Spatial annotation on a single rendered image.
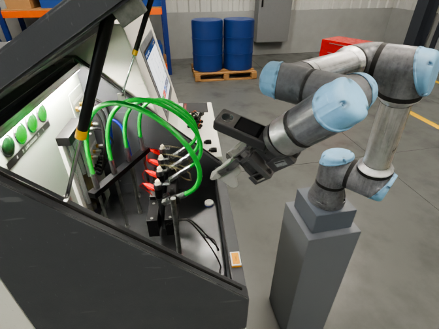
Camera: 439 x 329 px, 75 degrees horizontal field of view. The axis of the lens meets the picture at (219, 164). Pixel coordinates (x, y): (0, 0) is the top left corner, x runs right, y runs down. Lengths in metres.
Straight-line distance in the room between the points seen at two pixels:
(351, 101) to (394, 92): 0.47
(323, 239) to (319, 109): 0.89
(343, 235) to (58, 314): 1.03
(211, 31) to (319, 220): 4.73
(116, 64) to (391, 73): 0.91
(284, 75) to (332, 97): 0.18
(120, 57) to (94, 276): 0.77
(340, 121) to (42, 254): 0.64
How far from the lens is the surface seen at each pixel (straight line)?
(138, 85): 1.21
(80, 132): 0.55
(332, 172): 1.15
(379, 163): 1.07
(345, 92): 0.45
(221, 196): 1.15
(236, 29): 5.69
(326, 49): 5.12
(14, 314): 0.96
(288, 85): 0.59
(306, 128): 0.47
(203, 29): 5.58
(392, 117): 0.97
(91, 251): 0.71
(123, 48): 1.18
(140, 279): 0.77
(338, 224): 1.31
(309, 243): 1.26
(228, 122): 0.56
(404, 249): 2.60
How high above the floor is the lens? 1.69
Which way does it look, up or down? 34 degrees down
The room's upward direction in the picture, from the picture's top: straight up
